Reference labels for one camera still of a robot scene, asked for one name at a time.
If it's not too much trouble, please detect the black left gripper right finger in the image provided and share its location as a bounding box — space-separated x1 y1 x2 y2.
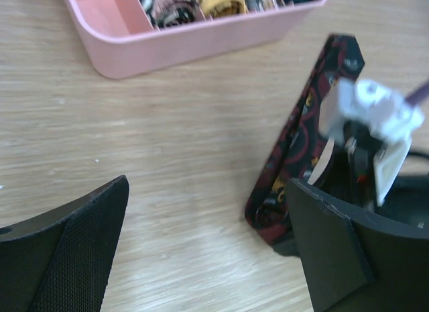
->
288 179 428 311

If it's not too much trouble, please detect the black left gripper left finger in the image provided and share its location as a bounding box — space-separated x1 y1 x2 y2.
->
1 176 129 312

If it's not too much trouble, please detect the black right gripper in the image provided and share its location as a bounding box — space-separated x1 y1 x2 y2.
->
311 123 429 229

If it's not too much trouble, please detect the dark red patterned tie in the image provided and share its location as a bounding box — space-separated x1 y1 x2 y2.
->
245 34 365 246

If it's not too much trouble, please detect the rolled yellow tie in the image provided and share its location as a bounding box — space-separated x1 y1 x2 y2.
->
197 0 247 19

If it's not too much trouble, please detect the pink divided organizer tray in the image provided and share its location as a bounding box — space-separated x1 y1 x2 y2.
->
64 0 327 79

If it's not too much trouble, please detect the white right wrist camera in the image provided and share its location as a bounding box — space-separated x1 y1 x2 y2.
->
318 78 424 207

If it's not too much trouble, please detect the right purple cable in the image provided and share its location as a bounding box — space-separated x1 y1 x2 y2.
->
404 79 429 108

